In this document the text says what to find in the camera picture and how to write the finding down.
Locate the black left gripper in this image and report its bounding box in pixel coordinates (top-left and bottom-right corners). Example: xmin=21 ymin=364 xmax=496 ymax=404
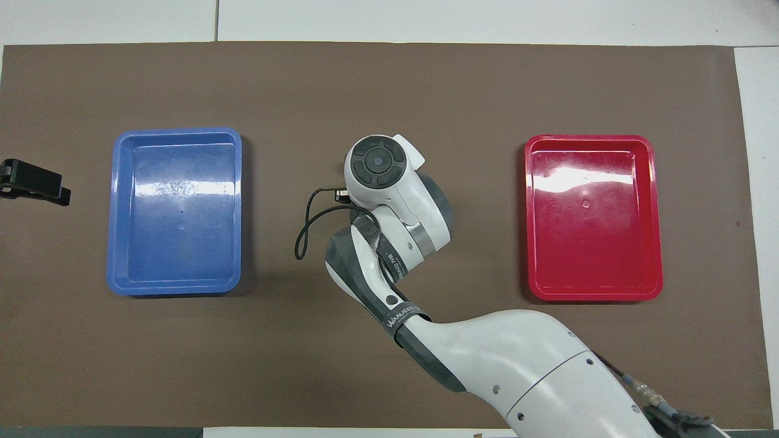
xmin=0 ymin=158 xmax=72 ymax=207

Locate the blue plastic tray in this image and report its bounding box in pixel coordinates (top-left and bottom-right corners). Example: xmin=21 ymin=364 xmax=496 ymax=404
xmin=107 ymin=127 xmax=243 ymax=297

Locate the brown table mat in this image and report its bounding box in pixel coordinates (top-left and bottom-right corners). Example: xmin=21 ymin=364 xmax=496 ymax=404
xmin=0 ymin=41 xmax=767 ymax=429

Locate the red plastic tray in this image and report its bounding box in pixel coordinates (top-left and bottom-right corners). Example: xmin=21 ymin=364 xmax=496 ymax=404
xmin=525 ymin=134 xmax=664 ymax=303

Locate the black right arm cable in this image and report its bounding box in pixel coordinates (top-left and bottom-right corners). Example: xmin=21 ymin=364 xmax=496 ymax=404
xmin=295 ymin=186 xmax=373 ymax=262

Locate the cable with metal connector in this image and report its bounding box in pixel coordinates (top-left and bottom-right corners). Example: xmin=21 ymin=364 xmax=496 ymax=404
xmin=593 ymin=352 xmax=677 ymax=422

